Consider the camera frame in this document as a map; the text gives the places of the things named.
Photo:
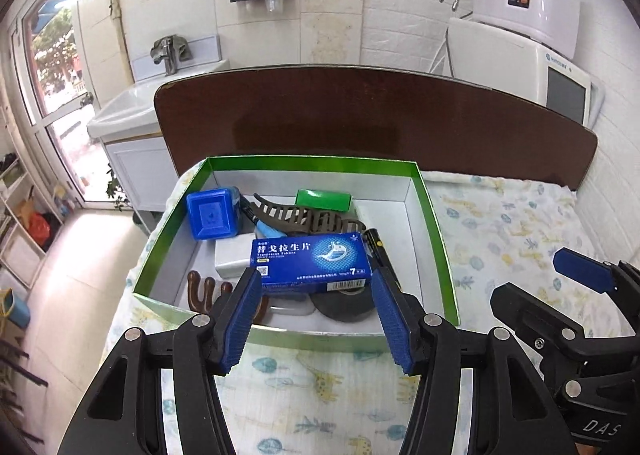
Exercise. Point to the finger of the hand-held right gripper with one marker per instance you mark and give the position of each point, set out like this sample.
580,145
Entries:
530,310
582,265

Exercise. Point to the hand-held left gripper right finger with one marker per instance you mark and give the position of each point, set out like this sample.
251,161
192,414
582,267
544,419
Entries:
392,325

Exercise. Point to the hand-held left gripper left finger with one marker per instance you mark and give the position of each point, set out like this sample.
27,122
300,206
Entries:
245,320

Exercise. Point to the black tape roll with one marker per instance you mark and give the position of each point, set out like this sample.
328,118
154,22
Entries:
345,307

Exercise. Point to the brown wooden massager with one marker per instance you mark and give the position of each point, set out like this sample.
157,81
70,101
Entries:
200,292

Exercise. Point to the white charger adapter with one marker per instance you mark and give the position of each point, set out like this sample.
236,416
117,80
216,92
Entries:
232,257

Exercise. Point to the white-capped black marker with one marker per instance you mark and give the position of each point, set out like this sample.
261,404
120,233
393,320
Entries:
377,250

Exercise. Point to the blue medicine box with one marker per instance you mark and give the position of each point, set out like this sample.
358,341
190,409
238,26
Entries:
310,260

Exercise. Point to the green cardboard box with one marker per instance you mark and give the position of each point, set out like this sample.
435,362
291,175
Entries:
430,235

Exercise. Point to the blue-capped black marker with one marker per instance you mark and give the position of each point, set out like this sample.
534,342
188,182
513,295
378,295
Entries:
248,212

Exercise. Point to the blue plastic container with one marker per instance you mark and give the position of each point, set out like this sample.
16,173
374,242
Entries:
212,215

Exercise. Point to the grey-brown hair claw clip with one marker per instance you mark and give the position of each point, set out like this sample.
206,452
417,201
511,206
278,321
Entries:
290,217

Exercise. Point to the small green box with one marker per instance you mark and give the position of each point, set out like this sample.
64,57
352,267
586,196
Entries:
322,200

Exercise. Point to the giraffe printed blanket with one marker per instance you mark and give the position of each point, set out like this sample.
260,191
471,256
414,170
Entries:
500,235

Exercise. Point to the white sink cabinet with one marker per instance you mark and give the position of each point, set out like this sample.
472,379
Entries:
140,170

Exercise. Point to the green potted plant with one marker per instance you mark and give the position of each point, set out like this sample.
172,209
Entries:
117,187

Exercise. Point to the dark brown wooden headboard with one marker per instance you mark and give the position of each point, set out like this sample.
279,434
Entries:
350,115

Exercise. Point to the white appliance with screen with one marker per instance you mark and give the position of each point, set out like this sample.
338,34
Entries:
500,60

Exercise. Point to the red bag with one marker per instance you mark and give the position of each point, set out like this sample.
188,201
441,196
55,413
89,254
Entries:
39,229

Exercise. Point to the blue bin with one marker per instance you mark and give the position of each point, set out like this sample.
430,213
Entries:
15,307

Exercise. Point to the white sink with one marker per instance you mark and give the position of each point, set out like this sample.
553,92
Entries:
130,105

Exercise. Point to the storage shelf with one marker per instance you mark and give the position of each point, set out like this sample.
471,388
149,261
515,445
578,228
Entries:
20,215

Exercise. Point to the metal faucet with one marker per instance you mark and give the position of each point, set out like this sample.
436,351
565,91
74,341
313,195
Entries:
172,52

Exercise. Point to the glass door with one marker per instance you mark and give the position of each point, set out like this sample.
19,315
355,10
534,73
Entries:
55,60

